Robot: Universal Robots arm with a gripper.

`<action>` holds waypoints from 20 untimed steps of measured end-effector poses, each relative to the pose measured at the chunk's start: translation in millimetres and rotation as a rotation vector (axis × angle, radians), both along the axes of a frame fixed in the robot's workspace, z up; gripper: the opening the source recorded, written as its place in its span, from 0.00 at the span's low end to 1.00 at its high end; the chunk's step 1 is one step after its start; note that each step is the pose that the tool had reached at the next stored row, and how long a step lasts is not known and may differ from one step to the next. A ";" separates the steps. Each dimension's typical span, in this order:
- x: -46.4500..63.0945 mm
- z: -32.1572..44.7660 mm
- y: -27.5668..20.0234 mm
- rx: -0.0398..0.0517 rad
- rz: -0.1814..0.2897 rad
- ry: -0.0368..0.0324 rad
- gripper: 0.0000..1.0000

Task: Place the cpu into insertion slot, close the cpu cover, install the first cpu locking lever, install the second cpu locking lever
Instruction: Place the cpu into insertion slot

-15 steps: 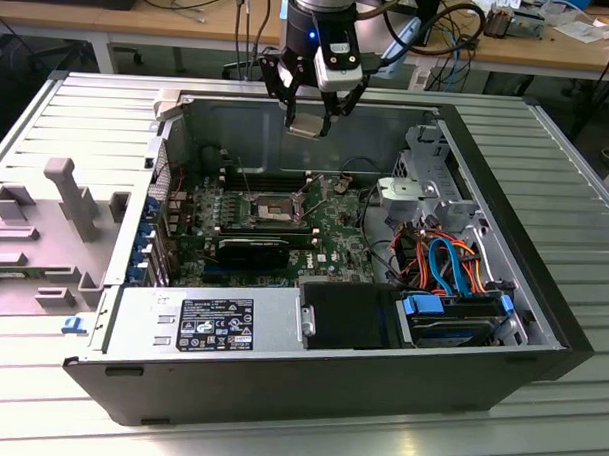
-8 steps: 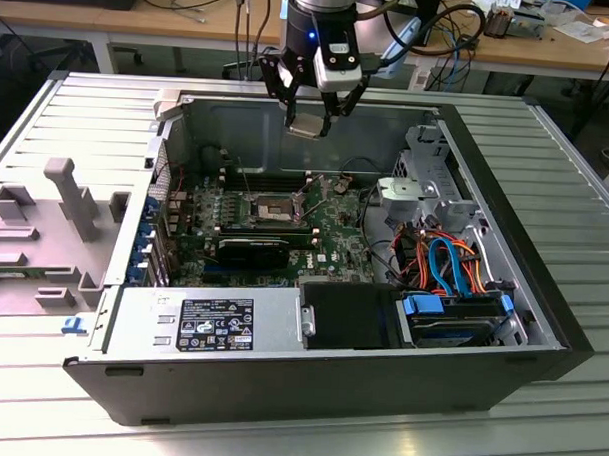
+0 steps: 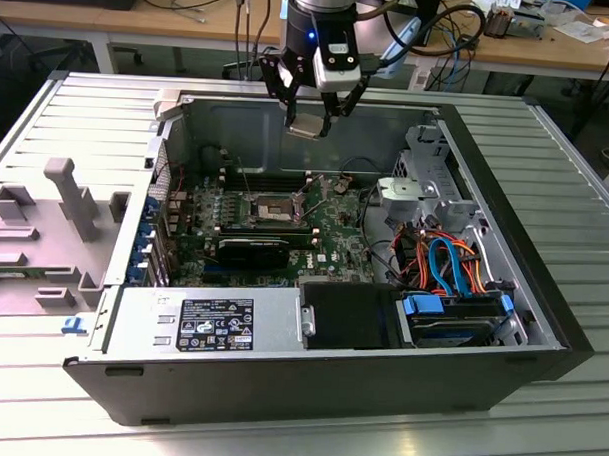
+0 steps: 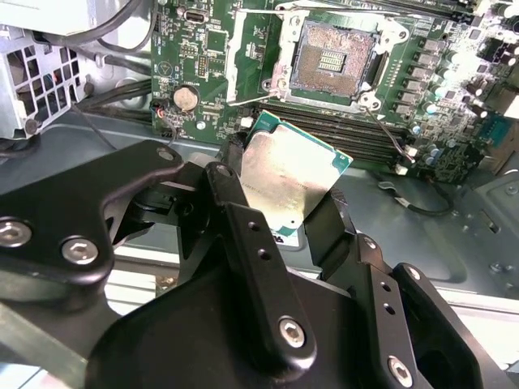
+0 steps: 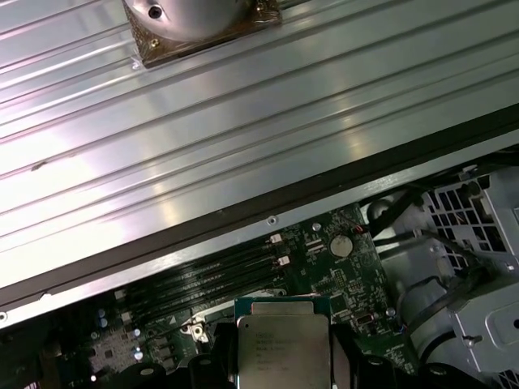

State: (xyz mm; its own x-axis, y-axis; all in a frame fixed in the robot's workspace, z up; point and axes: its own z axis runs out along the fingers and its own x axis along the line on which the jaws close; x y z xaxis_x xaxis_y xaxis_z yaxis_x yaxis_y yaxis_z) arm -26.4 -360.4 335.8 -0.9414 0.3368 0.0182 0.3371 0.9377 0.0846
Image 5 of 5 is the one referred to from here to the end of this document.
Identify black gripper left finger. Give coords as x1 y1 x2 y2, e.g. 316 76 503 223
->
121 323 238 389

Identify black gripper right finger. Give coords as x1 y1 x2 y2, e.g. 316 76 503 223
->
332 323 487 389

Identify silver topped CPU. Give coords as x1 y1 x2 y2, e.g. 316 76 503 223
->
234 297 332 389

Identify RAM slot with white clips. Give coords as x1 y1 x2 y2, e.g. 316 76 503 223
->
115 233 283 301
121 254 291 323

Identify grey round metal housing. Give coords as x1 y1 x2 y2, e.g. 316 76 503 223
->
395 275 494 389

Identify green motherboard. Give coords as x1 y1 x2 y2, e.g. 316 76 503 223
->
79 202 410 389

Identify round coin battery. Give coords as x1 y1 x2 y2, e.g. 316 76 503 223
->
328 234 353 259

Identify black open PC case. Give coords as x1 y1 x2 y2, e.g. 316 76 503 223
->
0 103 519 389

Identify silver metal drive cage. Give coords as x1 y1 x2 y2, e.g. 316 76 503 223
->
419 160 519 389

